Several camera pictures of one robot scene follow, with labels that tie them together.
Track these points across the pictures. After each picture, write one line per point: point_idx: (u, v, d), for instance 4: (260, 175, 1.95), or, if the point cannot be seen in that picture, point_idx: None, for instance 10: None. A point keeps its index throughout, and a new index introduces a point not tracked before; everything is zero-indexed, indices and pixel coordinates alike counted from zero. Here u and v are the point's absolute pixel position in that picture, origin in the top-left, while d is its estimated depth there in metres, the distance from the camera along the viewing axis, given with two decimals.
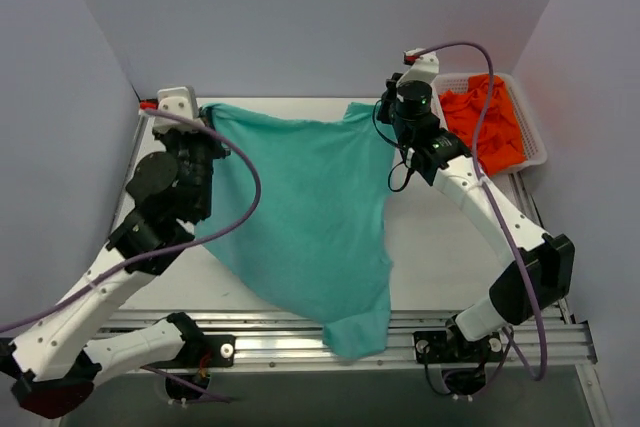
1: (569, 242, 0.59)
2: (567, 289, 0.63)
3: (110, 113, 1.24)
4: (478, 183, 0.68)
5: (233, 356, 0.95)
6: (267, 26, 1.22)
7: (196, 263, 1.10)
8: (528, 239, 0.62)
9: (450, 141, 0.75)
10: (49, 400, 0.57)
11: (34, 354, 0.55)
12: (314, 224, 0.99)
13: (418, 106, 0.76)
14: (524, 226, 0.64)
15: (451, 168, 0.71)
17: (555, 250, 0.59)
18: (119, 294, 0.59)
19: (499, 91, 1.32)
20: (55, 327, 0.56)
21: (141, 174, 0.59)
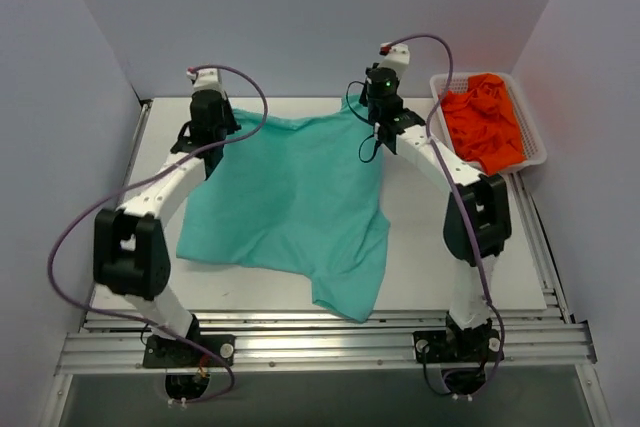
1: (502, 181, 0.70)
2: (509, 230, 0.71)
3: (110, 113, 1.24)
4: (426, 141, 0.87)
5: (233, 356, 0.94)
6: (267, 25, 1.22)
7: (197, 263, 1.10)
8: (466, 175, 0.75)
9: (411, 117, 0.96)
10: (155, 256, 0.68)
11: (146, 205, 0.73)
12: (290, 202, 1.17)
13: (383, 88, 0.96)
14: (464, 169, 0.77)
15: (407, 134, 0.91)
17: (489, 185, 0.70)
18: (190, 182, 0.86)
19: (499, 91, 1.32)
20: (154, 192, 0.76)
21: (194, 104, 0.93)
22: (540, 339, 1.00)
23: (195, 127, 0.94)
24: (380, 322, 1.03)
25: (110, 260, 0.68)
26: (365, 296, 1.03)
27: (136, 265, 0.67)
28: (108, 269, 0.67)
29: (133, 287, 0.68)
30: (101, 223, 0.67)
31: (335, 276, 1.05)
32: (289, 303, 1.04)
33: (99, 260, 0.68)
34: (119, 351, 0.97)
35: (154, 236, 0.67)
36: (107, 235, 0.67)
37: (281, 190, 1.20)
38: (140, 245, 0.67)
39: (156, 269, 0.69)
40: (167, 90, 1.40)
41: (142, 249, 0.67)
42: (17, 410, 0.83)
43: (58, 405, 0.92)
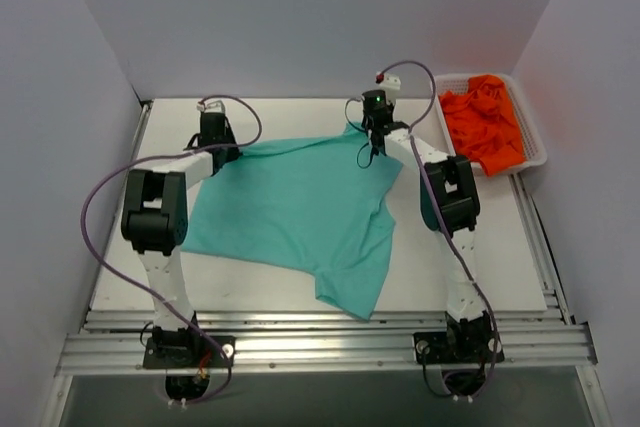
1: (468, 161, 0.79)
2: (475, 199, 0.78)
3: (110, 113, 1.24)
4: (408, 136, 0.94)
5: (233, 356, 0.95)
6: (267, 26, 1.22)
7: (197, 263, 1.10)
8: (437, 155, 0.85)
9: (399, 124, 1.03)
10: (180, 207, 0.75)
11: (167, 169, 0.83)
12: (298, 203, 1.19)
13: (374, 102, 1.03)
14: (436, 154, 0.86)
15: (393, 134, 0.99)
17: (455, 163, 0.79)
18: (199, 171, 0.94)
19: (499, 93, 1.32)
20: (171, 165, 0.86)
21: (202, 116, 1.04)
22: (541, 340, 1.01)
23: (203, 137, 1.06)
24: (381, 323, 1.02)
25: (137, 208, 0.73)
26: (370, 293, 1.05)
27: (162, 213, 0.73)
28: (135, 217, 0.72)
29: (158, 230, 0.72)
30: (134, 175, 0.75)
31: (338, 271, 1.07)
32: (289, 304, 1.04)
33: (127, 209, 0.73)
34: (119, 352, 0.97)
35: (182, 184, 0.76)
36: (139, 184, 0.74)
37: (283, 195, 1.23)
38: (170, 192, 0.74)
39: (178, 219, 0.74)
40: (167, 91, 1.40)
41: (169, 197, 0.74)
42: (16, 411, 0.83)
43: (57, 407, 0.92)
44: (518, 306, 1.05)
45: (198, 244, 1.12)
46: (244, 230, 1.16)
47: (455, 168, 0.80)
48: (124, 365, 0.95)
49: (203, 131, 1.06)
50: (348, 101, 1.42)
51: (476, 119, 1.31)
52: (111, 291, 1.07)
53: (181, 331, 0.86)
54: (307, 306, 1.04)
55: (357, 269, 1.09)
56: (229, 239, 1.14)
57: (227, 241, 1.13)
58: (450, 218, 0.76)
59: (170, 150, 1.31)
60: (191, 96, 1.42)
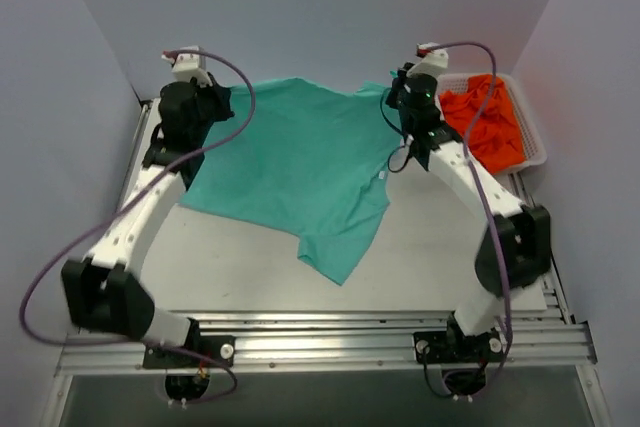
1: (546, 213, 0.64)
2: (548, 263, 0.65)
3: (110, 113, 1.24)
4: (465, 161, 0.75)
5: (233, 356, 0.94)
6: (267, 27, 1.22)
7: (197, 262, 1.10)
8: (506, 204, 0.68)
9: (446, 131, 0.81)
10: (132, 309, 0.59)
11: (117, 250, 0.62)
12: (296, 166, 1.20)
13: (423, 100, 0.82)
14: (504, 196, 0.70)
15: (443, 151, 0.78)
17: (532, 217, 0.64)
18: (162, 210, 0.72)
19: (499, 92, 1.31)
20: (126, 229, 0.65)
21: (163, 103, 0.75)
22: (540, 339, 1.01)
23: (166, 128, 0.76)
24: (381, 323, 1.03)
25: (85, 311, 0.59)
26: (348, 258, 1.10)
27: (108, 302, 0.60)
28: (87, 316, 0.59)
29: (115, 327, 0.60)
30: (68, 274, 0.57)
31: (323, 236, 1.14)
32: (288, 304, 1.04)
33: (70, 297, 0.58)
34: (118, 352, 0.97)
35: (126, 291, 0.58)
36: (76, 278, 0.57)
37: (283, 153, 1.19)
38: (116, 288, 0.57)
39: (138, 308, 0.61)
40: None
41: (119, 297, 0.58)
42: (16, 411, 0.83)
43: (58, 407, 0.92)
44: (517, 305, 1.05)
45: (200, 203, 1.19)
46: (242, 203, 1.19)
47: (530, 220, 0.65)
48: (123, 365, 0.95)
49: (164, 124, 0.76)
50: None
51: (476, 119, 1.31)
52: None
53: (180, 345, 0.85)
54: (307, 305, 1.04)
55: (343, 236, 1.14)
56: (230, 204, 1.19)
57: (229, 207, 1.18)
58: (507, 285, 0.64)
59: None
60: None
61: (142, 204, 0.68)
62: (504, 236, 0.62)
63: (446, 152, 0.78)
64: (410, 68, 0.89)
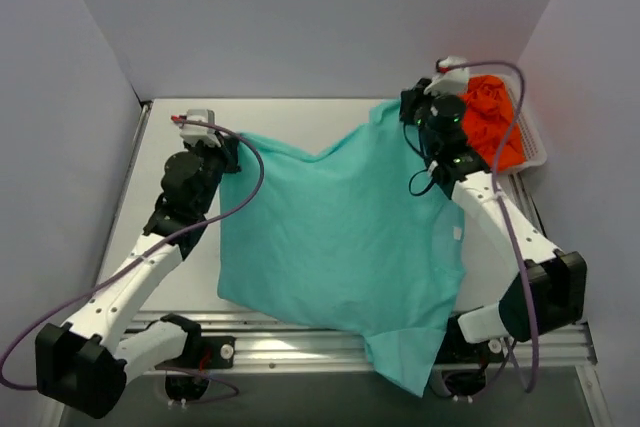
1: (584, 267, 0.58)
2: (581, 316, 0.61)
3: (109, 114, 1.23)
4: (493, 195, 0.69)
5: (233, 357, 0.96)
6: (267, 27, 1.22)
7: (196, 268, 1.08)
8: (539, 252, 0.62)
9: (473, 158, 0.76)
10: (102, 380, 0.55)
11: (95, 322, 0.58)
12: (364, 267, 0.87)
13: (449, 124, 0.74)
14: (536, 240, 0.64)
15: (468, 182, 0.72)
17: (566, 269, 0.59)
18: (158, 275, 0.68)
19: (499, 93, 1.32)
20: (111, 298, 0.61)
21: (166, 174, 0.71)
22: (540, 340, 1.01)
23: (171, 199, 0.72)
24: None
25: (52, 380, 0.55)
26: (423, 361, 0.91)
27: (80, 390, 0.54)
28: (53, 387, 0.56)
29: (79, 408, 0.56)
30: (41, 342, 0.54)
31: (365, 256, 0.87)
32: None
33: (40, 377, 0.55)
34: None
35: (96, 368, 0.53)
36: (48, 356, 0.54)
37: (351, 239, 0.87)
38: (83, 372, 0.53)
39: (102, 396, 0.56)
40: (167, 91, 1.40)
41: (83, 378, 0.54)
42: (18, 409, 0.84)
43: (57, 410, 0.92)
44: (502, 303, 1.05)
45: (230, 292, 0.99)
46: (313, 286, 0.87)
47: (564, 269, 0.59)
48: None
49: (169, 194, 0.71)
50: (346, 101, 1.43)
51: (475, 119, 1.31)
52: None
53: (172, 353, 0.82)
54: None
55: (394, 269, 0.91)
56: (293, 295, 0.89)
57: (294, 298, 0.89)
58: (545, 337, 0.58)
59: (170, 150, 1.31)
60: (189, 97, 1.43)
61: (129, 277, 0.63)
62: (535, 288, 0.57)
63: (475, 179, 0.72)
64: (428, 85, 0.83)
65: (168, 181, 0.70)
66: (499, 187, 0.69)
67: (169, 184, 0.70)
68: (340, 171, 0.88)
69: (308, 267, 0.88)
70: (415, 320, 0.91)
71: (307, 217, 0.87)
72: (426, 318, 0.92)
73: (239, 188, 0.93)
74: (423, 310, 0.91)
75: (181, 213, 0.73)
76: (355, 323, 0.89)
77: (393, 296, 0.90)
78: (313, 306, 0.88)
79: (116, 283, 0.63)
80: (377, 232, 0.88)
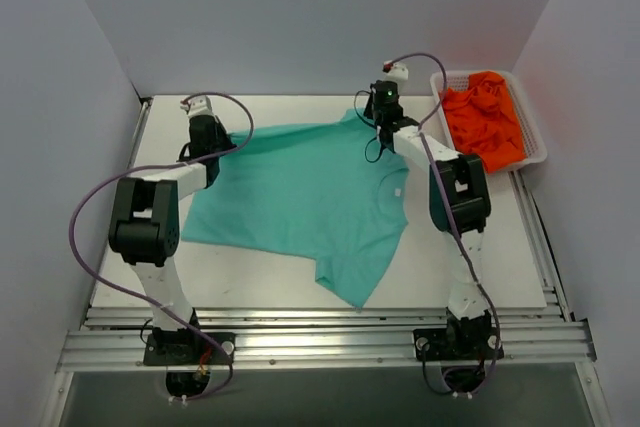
1: (479, 160, 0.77)
2: (488, 202, 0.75)
3: (109, 111, 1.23)
4: (417, 134, 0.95)
5: (234, 353, 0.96)
6: (267, 24, 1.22)
7: (198, 265, 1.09)
8: (448, 154, 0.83)
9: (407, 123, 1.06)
10: (170, 215, 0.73)
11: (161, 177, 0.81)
12: (322, 213, 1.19)
13: (384, 97, 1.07)
14: (445, 152, 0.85)
15: (402, 133, 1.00)
17: (467, 162, 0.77)
18: (193, 183, 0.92)
19: (499, 90, 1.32)
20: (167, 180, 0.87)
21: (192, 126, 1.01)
22: (540, 337, 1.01)
23: (195, 146, 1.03)
24: (381, 320, 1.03)
25: (126, 219, 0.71)
26: (367, 283, 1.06)
27: (152, 223, 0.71)
28: (125, 230, 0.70)
29: (146, 250, 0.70)
30: (123, 186, 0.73)
31: (325, 205, 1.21)
32: (288, 300, 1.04)
33: (116, 219, 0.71)
34: (118, 350, 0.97)
35: (173, 192, 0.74)
36: (129, 195, 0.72)
37: (316, 192, 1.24)
38: (160, 201, 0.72)
39: (169, 230, 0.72)
40: (167, 88, 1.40)
41: (159, 206, 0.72)
42: (21, 405, 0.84)
43: (58, 407, 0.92)
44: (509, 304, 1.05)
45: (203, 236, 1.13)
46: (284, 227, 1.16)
47: (465, 167, 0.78)
48: (124, 364, 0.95)
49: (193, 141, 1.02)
50: (347, 98, 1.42)
51: (477, 116, 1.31)
52: (111, 290, 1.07)
53: (180, 330, 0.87)
54: (302, 302, 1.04)
55: (354, 220, 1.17)
56: (267, 235, 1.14)
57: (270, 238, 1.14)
58: (462, 217, 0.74)
59: (171, 148, 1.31)
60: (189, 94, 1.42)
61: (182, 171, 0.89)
62: (445, 176, 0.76)
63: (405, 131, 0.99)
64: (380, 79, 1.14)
65: (193, 129, 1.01)
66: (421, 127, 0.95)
67: (194, 131, 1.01)
68: (306, 151, 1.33)
69: (273, 196, 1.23)
70: (358, 251, 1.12)
71: (283, 177, 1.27)
72: (369, 251, 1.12)
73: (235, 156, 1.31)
74: (363, 245, 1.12)
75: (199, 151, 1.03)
76: (317, 254, 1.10)
77: (337, 232, 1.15)
78: (276, 230, 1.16)
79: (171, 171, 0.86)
80: (334, 190, 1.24)
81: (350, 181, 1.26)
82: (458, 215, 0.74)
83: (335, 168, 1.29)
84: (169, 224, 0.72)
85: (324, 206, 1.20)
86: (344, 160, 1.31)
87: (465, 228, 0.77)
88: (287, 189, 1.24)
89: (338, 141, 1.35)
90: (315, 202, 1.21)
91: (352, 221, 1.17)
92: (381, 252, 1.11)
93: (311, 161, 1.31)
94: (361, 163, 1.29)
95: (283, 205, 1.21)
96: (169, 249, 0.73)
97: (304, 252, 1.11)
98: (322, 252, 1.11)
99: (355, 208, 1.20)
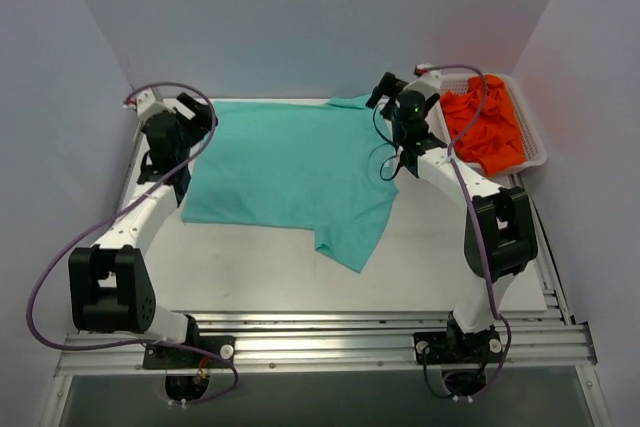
1: (525, 195, 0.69)
2: (537, 251, 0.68)
3: (109, 113, 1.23)
4: (447, 159, 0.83)
5: (233, 356, 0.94)
6: (267, 27, 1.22)
7: (197, 268, 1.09)
8: (486, 187, 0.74)
9: (433, 143, 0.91)
10: (139, 288, 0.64)
11: (122, 238, 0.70)
12: (316, 184, 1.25)
13: (410, 113, 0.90)
14: (483, 184, 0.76)
15: (429, 155, 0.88)
17: (510, 197, 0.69)
18: (160, 211, 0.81)
19: (499, 93, 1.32)
20: (129, 223, 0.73)
21: (149, 131, 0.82)
22: (541, 340, 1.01)
23: (157, 157, 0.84)
24: (381, 323, 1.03)
25: (90, 301, 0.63)
26: (364, 249, 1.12)
27: (120, 303, 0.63)
28: (91, 311, 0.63)
29: (119, 328, 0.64)
30: (76, 263, 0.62)
31: (318, 178, 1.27)
32: (288, 304, 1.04)
33: (77, 301, 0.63)
34: (116, 353, 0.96)
35: (136, 268, 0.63)
36: (87, 271, 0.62)
37: (309, 166, 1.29)
38: (122, 279, 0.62)
39: (141, 306, 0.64)
40: (167, 90, 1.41)
41: (123, 285, 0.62)
42: (18, 409, 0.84)
43: (57, 408, 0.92)
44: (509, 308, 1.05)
45: (201, 212, 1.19)
46: (278, 198, 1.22)
47: (508, 202, 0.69)
48: (124, 366, 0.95)
49: (154, 151, 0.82)
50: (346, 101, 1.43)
51: (476, 119, 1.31)
52: None
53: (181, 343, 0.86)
54: (301, 304, 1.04)
55: (345, 191, 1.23)
56: (264, 205, 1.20)
57: (266, 208, 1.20)
58: (499, 265, 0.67)
59: None
60: None
61: (141, 206, 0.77)
62: (483, 217, 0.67)
63: (432, 153, 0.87)
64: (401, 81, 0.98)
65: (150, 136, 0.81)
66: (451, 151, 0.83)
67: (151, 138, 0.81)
68: (297, 127, 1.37)
69: (267, 173, 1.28)
70: (354, 219, 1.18)
71: (275, 151, 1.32)
72: (364, 218, 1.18)
73: (225, 132, 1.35)
74: (359, 213, 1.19)
75: (163, 162, 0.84)
76: (312, 221, 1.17)
77: (333, 202, 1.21)
78: (273, 203, 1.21)
79: (130, 212, 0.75)
80: (327, 164, 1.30)
81: (341, 155, 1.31)
82: (496, 263, 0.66)
83: (325, 143, 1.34)
84: (139, 301, 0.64)
85: (316, 179, 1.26)
86: (335, 137, 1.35)
87: (504, 271, 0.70)
88: (280, 163, 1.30)
89: (328, 120, 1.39)
90: (308, 175, 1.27)
91: (342, 191, 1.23)
92: (374, 218, 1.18)
93: (301, 137, 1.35)
94: (352, 142, 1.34)
95: (277, 178, 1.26)
96: (145, 320, 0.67)
97: (304, 223, 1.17)
98: (316, 220, 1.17)
99: (346, 179, 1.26)
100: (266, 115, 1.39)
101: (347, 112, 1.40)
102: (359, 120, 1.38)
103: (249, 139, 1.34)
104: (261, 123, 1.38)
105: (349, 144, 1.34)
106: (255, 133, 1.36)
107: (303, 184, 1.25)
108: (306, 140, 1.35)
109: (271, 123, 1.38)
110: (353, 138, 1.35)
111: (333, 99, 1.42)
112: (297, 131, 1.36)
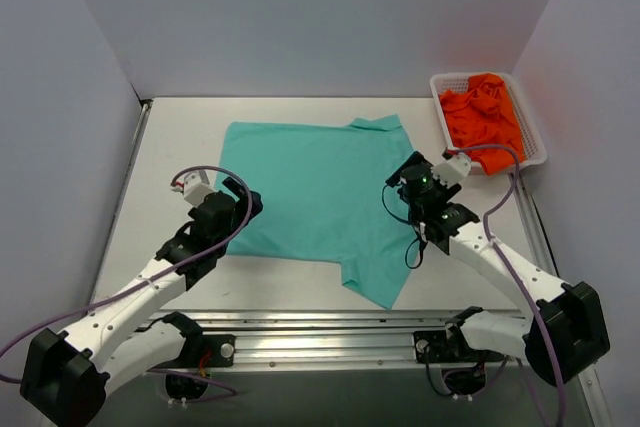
1: (590, 290, 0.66)
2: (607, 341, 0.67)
3: (109, 113, 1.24)
4: (488, 243, 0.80)
5: (233, 355, 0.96)
6: (266, 26, 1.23)
7: None
8: (543, 289, 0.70)
9: (456, 210, 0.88)
10: (81, 396, 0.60)
11: (91, 336, 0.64)
12: (339, 214, 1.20)
13: (419, 186, 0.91)
14: (542, 279, 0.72)
15: (461, 234, 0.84)
17: (579, 298, 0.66)
18: (156, 301, 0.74)
19: (499, 91, 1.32)
20: (111, 315, 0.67)
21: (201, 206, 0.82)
22: None
23: (194, 233, 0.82)
24: (380, 322, 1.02)
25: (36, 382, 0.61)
26: (393, 282, 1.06)
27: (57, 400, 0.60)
28: (35, 392, 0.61)
29: (48, 415, 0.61)
30: (37, 345, 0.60)
31: (341, 206, 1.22)
32: (288, 304, 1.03)
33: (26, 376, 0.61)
34: None
35: (81, 383, 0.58)
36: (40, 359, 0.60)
37: (330, 194, 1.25)
38: (66, 385, 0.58)
39: (78, 409, 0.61)
40: (167, 90, 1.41)
41: (65, 389, 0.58)
42: (18, 408, 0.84)
43: None
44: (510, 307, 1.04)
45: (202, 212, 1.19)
46: (297, 227, 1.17)
47: (573, 297, 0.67)
48: None
49: (195, 226, 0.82)
50: (342, 100, 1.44)
51: (476, 118, 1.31)
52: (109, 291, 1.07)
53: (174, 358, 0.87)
54: (301, 304, 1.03)
55: (370, 221, 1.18)
56: (281, 233, 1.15)
57: (285, 239, 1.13)
58: (572, 371, 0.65)
59: (171, 148, 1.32)
60: (188, 95, 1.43)
61: (136, 295, 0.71)
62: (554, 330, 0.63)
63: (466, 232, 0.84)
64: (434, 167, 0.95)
65: (200, 210, 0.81)
66: (491, 235, 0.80)
67: (200, 213, 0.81)
68: (314, 150, 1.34)
69: (282, 196, 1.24)
70: (382, 251, 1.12)
71: (294, 179, 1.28)
72: (393, 249, 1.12)
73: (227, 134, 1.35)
74: (386, 245, 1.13)
75: (196, 240, 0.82)
76: (335, 253, 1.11)
77: (357, 233, 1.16)
78: (298, 236, 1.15)
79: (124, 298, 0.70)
80: (349, 193, 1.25)
81: (363, 182, 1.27)
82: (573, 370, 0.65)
83: (345, 171, 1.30)
84: (75, 406, 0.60)
85: (339, 209, 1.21)
86: (356, 163, 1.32)
87: None
88: (299, 192, 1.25)
89: (346, 142, 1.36)
90: (329, 205, 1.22)
91: (368, 220, 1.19)
92: (404, 251, 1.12)
93: (319, 162, 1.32)
94: (374, 169, 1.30)
95: (297, 208, 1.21)
96: (83, 415, 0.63)
97: (329, 256, 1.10)
98: (340, 251, 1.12)
99: (370, 207, 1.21)
100: (280, 138, 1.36)
101: (368, 136, 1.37)
102: (381, 144, 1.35)
103: (264, 165, 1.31)
104: (277, 147, 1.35)
105: (371, 170, 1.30)
106: (271, 160, 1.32)
107: (325, 213, 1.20)
108: (326, 168, 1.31)
109: (287, 147, 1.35)
110: (374, 162, 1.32)
111: (354, 122, 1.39)
112: (315, 156, 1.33)
